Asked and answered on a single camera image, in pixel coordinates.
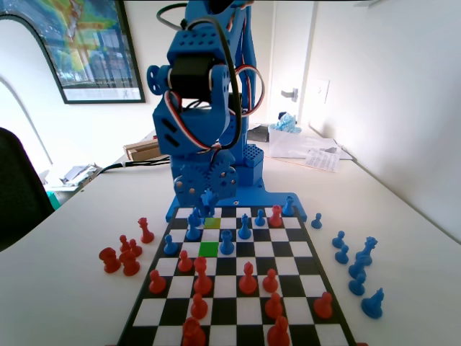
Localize red chess queen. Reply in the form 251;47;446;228
138;217;156;244

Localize red chess rook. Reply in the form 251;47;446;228
182;316;207;346
269;204;283;228

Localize red chess king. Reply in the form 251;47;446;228
193;256;213;297

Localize red chess knight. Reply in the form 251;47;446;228
98;247;122;274
119;250;141;277

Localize red chess bishop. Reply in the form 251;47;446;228
266;316;291;346
238;262;259;296

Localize blue chess queen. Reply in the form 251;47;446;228
355;236;379;267

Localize long cardboard box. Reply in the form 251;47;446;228
122;142;170;162

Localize dark grey pad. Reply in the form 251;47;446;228
246;124;271;143

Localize blue plush toy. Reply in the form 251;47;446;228
269;111;303;134

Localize black white chessboard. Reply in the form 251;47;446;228
115;205;357;346

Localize printed paper sheet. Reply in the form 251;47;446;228
305;146;341;174

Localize grey white paper clutter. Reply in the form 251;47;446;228
48;161;104;192

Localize white door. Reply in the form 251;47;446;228
268;0;316;125

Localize black-framed map poster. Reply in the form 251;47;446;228
0;0;147;105

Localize green box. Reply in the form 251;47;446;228
45;190;61;212

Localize black chair back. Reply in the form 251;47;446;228
0;126;55;253

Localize red white servo wire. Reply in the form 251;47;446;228
164;89;223;155
236;64;267;117

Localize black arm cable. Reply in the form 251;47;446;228
156;2;243;151

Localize blue arm base plate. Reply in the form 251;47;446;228
164;182;310;223

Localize black table cable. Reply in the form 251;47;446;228
95;158;172;174

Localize white arched frame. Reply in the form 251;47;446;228
0;14;68;174

